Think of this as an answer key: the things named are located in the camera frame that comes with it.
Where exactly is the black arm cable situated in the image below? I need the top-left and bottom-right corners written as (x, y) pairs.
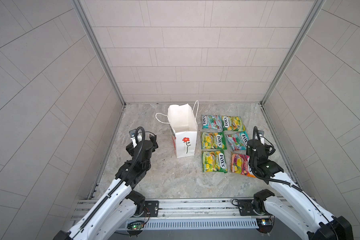
top-left (247, 125), bottom-right (340, 240)
top-left (77, 125), bottom-right (147, 232)

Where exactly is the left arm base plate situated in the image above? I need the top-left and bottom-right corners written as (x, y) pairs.
top-left (135, 201), bottom-right (160, 217)

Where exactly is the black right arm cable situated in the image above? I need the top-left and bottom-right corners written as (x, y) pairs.
top-left (247, 125), bottom-right (340, 240)

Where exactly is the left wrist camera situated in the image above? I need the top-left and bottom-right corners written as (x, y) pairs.
top-left (129, 129), bottom-right (143, 148)

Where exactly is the aluminium corner post left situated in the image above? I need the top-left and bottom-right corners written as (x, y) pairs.
top-left (71, 0), bottom-right (126, 108)

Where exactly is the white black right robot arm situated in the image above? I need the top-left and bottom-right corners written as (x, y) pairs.
top-left (247, 136), bottom-right (354, 240)

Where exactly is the aluminium corner post right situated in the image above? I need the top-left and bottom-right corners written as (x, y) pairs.
top-left (261, 0), bottom-right (326, 106)

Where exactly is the circuit board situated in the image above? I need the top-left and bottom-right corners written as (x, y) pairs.
top-left (256, 218), bottom-right (274, 234)
top-left (127, 221), bottom-right (146, 231)

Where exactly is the aluminium rail frame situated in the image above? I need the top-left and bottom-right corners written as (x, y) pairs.
top-left (72, 199), bottom-right (273, 229)

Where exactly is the right circuit board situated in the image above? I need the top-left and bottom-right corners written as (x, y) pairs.
top-left (256, 218), bottom-right (274, 234)

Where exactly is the orange candy bag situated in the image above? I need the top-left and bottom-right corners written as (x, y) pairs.
top-left (231, 153), bottom-right (255, 178)

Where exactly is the spring tea candy bag yellow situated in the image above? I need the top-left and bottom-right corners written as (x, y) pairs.
top-left (222, 116), bottom-right (246, 132)

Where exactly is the mint blossom candy bag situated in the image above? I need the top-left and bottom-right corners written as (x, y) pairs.
top-left (202, 115), bottom-right (223, 132)

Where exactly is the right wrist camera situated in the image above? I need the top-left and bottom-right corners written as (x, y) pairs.
top-left (257, 130), bottom-right (265, 145)

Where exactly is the white paper bag red print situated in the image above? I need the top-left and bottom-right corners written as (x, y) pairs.
top-left (155, 101), bottom-right (199, 158)

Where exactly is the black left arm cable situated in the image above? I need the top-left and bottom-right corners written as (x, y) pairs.
top-left (77, 125), bottom-right (147, 232)

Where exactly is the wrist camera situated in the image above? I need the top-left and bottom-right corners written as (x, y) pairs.
top-left (257, 130), bottom-right (265, 145)
top-left (129, 129), bottom-right (143, 148)

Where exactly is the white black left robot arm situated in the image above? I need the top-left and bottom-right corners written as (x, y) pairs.
top-left (54, 135), bottom-right (158, 240)

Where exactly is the aluminium corner post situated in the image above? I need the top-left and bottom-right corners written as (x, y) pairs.
top-left (71, 0), bottom-right (126, 108)
top-left (261, 0), bottom-right (326, 106)

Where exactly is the green spring tea candy bag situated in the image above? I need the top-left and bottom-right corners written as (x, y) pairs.
top-left (201, 132), bottom-right (227, 150)

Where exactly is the teal green candy bag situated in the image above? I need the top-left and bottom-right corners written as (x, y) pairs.
top-left (225, 131), bottom-right (249, 151)

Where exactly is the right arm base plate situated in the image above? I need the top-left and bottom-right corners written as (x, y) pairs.
top-left (235, 199), bottom-right (258, 217)

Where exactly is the left circuit board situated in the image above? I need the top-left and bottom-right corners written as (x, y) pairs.
top-left (127, 221), bottom-right (146, 231)

